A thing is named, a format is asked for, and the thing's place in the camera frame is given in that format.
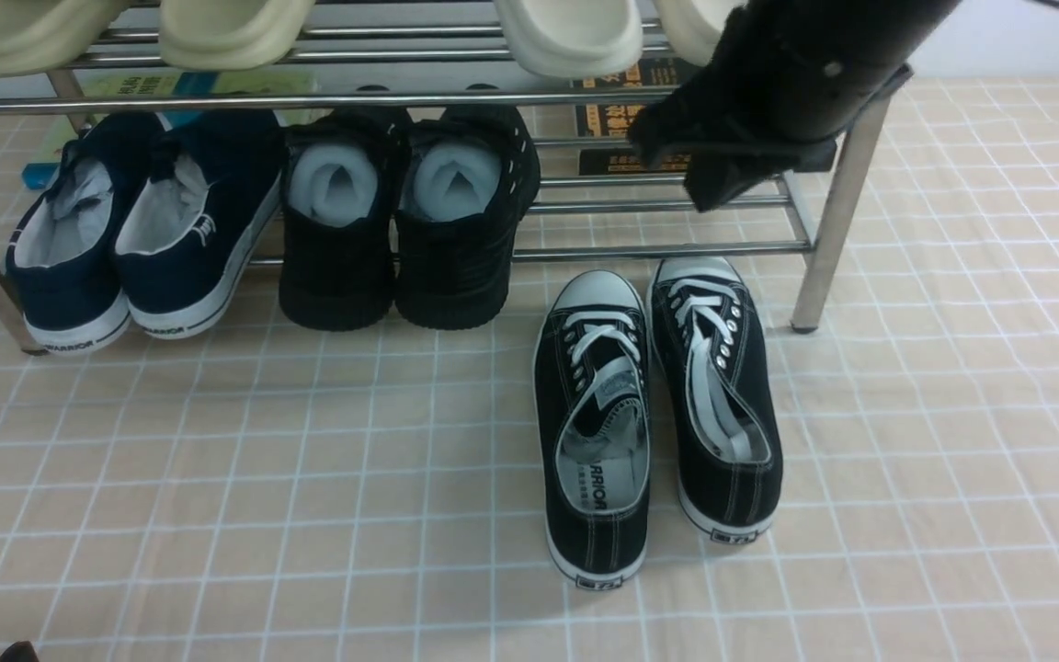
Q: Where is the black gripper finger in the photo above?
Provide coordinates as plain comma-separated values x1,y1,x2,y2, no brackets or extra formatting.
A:
627,85,710,169
684,138,837,212

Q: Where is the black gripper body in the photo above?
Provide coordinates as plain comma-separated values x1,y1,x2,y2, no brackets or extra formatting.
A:
681,0,914,148

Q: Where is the black white sneaker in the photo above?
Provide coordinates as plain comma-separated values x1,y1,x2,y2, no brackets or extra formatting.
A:
646,256,783,544
532,269,652,591

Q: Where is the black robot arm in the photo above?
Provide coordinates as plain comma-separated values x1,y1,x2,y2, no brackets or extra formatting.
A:
627,1,957,212

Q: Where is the silver metal shoe rack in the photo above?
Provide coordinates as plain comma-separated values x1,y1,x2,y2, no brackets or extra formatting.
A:
0,22,911,356

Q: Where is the black mesh shoe right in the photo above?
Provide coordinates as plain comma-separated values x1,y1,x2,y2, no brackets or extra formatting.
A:
394,104,541,330

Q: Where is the black mesh shoe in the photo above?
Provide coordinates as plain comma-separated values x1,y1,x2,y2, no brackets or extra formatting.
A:
279,108,413,332
394,104,541,330

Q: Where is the black mesh shoe left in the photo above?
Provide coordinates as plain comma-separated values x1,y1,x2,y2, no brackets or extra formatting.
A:
279,108,413,332

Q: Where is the navy canvas shoe white sole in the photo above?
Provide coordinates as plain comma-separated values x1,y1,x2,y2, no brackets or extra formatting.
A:
112,108,289,339

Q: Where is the navy canvas shoe far left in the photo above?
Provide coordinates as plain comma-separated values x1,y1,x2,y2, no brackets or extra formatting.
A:
5,112,165,355

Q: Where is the cream slipper far right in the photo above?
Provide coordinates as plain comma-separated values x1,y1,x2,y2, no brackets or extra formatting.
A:
653,0,746,66

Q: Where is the cream slipper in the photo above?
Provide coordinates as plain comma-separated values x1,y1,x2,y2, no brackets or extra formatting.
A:
653,0,746,66
495,1,643,80

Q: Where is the beige slipper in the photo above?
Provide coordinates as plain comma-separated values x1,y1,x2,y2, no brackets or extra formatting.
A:
159,0,315,72
0,1,131,78

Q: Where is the beige slipper far left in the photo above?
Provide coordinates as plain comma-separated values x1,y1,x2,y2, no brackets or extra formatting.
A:
0,1,131,78

